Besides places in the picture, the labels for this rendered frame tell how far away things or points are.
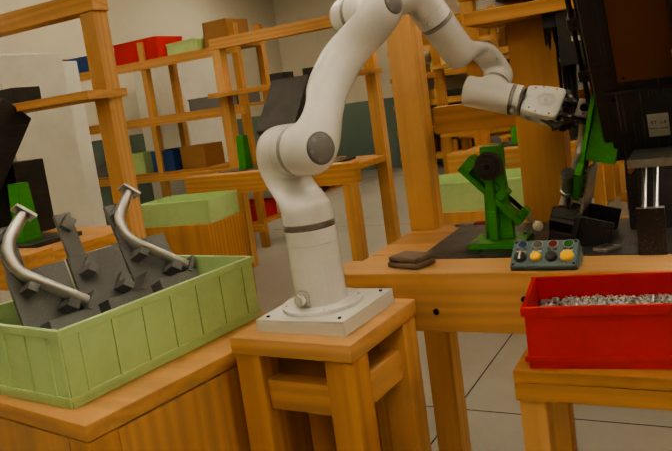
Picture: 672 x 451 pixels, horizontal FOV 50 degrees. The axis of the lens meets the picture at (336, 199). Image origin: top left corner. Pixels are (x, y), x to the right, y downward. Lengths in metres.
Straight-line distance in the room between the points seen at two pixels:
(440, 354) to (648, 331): 1.24
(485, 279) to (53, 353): 0.97
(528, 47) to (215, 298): 1.16
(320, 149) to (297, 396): 0.55
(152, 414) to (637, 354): 0.97
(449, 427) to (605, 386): 1.29
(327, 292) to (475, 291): 0.36
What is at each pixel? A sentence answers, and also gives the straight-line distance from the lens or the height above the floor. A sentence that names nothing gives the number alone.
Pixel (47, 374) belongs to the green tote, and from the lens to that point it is 1.69.
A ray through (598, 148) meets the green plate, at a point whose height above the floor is 1.14.
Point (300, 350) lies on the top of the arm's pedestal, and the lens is 1.58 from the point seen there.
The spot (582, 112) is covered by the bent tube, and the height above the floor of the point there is 1.23.
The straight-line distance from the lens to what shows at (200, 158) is 7.61.
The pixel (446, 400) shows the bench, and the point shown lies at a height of 0.28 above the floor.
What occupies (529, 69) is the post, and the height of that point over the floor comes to 1.35.
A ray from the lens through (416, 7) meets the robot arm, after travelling 1.87.
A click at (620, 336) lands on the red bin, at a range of 1.41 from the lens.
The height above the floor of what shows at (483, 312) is 0.80.
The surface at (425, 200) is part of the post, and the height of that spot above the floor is 0.98.
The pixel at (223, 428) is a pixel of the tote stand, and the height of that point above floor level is 0.63.
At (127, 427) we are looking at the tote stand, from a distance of 1.62.
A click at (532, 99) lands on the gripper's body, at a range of 1.99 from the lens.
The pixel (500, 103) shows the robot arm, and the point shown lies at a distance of 1.99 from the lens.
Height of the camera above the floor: 1.35
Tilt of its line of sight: 8 degrees down
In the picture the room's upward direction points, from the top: 8 degrees counter-clockwise
